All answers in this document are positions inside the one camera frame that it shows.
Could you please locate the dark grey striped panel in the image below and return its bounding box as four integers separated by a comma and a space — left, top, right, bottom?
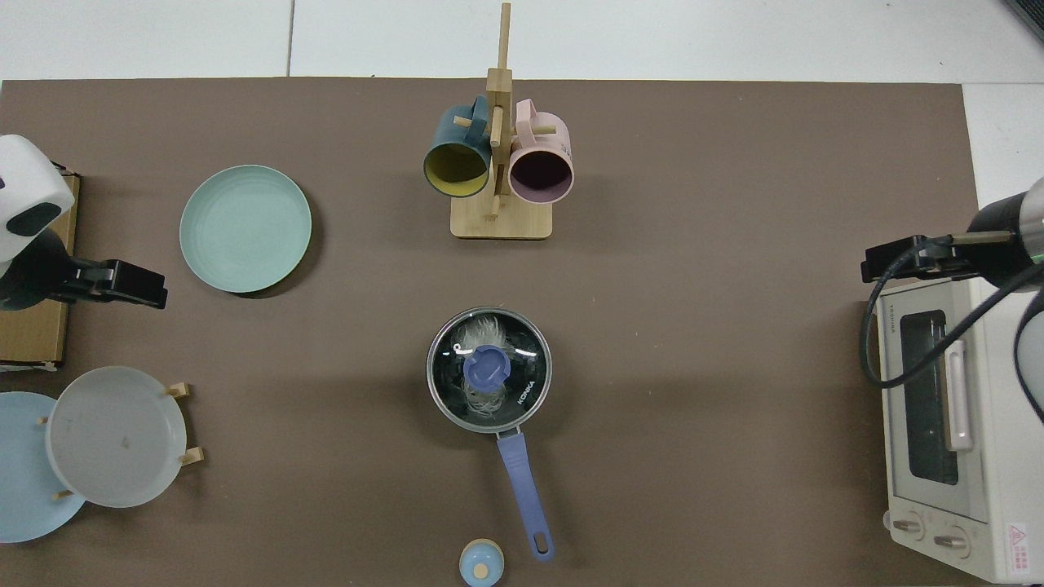
1003, 0, 1044, 43

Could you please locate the brown table cloth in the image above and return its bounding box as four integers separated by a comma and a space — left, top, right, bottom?
0, 77, 988, 587

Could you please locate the black pot with blue handle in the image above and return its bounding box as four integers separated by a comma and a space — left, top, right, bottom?
426, 306, 555, 563

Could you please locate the grey plate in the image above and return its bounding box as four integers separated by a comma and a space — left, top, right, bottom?
45, 366, 188, 510

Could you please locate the light blue plate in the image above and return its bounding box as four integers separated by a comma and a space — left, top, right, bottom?
0, 391, 86, 544

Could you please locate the pale toaster oven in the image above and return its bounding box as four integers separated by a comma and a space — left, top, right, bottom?
869, 277, 1044, 585

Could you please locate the white vermicelli bundle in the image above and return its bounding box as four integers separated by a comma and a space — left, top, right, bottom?
447, 318, 523, 418

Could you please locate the small blue round thing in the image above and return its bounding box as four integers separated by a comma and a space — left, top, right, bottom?
459, 538, 506, 587

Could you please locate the dark teal cup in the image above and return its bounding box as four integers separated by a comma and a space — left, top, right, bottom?
422, 95, 493, 199

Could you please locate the wire basket with wooden floor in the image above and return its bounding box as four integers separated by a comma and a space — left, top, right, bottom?
0, 163, 82, 373

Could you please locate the mint green plate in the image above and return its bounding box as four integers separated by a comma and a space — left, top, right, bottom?
179, 165, 313, 294

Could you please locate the pink cup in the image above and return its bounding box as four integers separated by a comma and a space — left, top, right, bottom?
508, 99, 575, 205

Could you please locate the wooden plate rack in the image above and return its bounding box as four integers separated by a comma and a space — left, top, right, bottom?
37, 382, 205, 500

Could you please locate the wooden cup stand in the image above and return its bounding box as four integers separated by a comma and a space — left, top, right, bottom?
450, 2, 554, 241

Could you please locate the glass lid with blue knob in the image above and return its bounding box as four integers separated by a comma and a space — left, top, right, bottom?
427, 307, 553, 434

